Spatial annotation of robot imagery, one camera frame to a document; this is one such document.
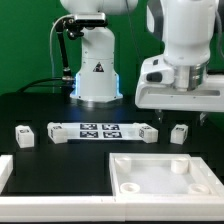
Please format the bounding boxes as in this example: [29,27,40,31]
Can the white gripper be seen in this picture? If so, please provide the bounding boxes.
[135,55,224,125]

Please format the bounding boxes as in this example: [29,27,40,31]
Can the white square table top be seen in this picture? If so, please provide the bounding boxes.
[109,153,224,198]

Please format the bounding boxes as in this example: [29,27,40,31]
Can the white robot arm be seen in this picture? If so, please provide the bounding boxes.
[60,0,224,112]

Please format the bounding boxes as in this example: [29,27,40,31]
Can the white marker tag plate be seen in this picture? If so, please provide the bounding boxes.
[60,122,142,140]

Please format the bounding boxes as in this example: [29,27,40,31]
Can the white U-shaped boundary fence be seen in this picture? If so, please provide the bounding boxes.
[0,156,224,222]

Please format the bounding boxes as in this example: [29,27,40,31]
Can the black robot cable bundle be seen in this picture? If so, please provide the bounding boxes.
[16,14,76,94]

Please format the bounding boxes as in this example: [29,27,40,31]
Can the black camera on mount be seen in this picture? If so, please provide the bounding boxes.
[64,12,108,40]

